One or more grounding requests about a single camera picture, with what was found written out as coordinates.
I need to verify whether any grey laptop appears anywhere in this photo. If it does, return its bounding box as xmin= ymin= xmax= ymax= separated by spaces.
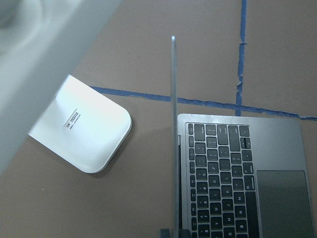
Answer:
xmin=171 ymin=37 xmax=317 ymax=238

